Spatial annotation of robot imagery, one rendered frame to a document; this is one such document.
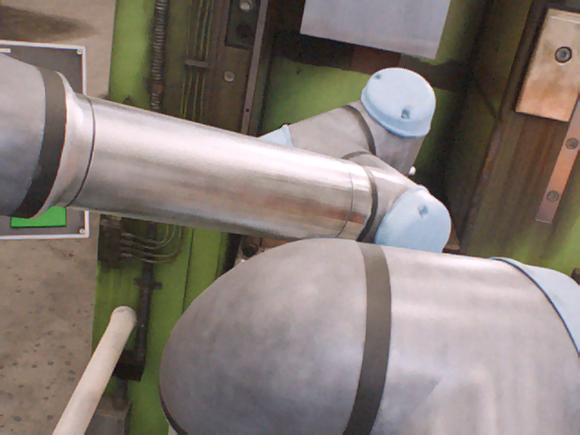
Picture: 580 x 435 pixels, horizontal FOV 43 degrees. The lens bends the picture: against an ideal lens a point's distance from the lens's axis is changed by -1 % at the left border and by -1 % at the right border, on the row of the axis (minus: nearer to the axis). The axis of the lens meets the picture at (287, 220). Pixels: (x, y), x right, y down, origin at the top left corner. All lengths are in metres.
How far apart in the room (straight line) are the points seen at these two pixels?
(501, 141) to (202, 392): 0.97
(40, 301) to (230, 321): 2.28
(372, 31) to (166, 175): 0.65
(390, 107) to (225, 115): 0.59
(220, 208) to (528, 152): 0.88
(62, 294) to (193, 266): 1.31
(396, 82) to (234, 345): 0.44
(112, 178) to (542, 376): 0.28
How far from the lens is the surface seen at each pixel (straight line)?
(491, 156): 1.32
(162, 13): 1.24
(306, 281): 0.38
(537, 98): 1.28
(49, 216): 1.09
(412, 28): 1.10
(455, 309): 0.40
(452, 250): 1.23
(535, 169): 1.34
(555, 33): 1.26
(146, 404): 1.65
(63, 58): 1.13
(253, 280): 0.40
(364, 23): 1.09
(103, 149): 0.47
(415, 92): 0.76
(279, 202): 0.54
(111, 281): 1.48
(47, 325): 2.54
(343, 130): 0.74
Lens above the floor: 1.50
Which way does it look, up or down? 27 degrees down
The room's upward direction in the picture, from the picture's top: 11 degrees clockwise
